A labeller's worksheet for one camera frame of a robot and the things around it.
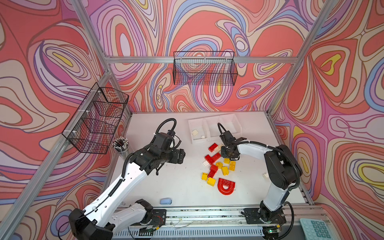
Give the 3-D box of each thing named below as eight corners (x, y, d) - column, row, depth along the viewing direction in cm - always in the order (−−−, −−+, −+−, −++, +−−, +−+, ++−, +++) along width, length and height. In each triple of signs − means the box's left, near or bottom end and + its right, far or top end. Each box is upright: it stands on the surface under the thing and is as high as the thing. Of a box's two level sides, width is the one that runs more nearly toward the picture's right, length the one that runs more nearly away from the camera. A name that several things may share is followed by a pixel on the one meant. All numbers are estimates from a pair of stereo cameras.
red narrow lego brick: (205, 175, 89) (206, 173, 87) (211, 164, 93) (211, 163, 92) (212, 178, 87) (213, 177, 86) (218, 168, 92) (218, 166, 90)
